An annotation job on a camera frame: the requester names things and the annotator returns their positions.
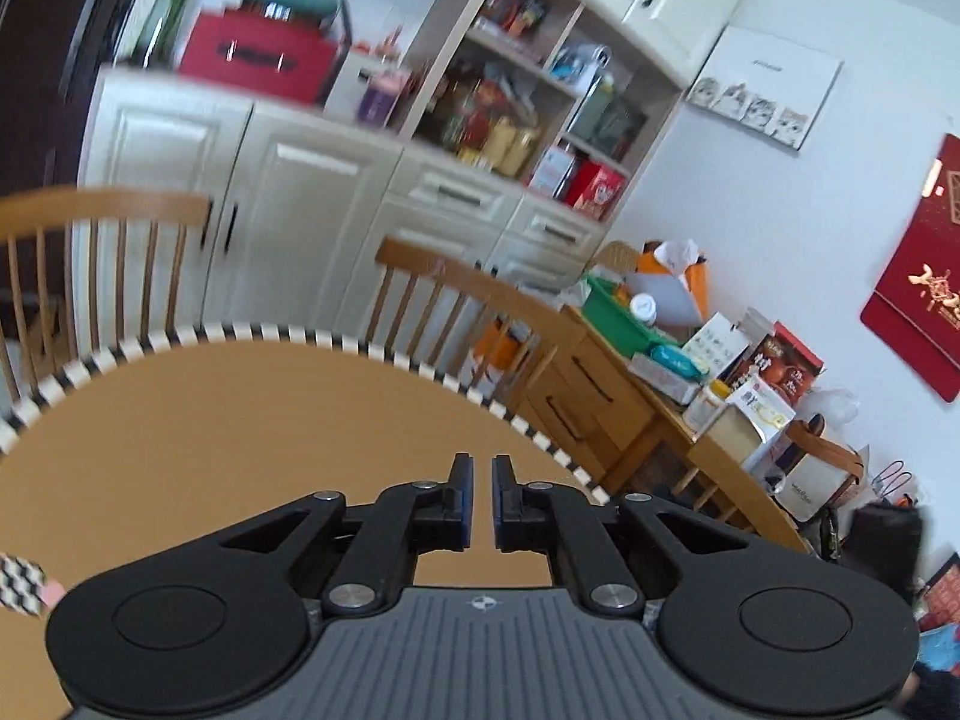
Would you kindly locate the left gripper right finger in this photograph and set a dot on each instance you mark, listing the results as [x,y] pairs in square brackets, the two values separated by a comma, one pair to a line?
[559,523]

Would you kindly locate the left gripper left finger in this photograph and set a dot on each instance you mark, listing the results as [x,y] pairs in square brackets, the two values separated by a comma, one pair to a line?
[402,524]

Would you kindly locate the wooden side cabinet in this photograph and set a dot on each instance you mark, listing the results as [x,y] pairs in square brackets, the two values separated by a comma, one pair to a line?
[628,439]

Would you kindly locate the green plastic basket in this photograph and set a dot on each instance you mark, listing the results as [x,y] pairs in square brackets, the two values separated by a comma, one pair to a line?
[628,336]

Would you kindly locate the right wooden chair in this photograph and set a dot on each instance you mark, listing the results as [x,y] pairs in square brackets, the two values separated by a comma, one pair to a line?
[465,323]

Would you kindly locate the red snack box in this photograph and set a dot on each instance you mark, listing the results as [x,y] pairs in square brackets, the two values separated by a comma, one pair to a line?
[594,189]

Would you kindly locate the white cabinet with shelves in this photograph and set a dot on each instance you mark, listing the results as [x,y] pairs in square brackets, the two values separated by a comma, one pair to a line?
[459,129]

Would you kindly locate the red storage box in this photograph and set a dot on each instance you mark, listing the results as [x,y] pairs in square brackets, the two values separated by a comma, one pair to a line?
[257,54]

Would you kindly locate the cat picture calendar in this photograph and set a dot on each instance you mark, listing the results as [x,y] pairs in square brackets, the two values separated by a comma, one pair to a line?
[766,84]

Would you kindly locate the dark brown door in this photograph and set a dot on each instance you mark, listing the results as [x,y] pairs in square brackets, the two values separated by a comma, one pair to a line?
[50,57]

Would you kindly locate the red wall hanging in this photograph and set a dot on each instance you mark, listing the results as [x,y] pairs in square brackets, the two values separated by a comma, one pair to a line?
[914,306]

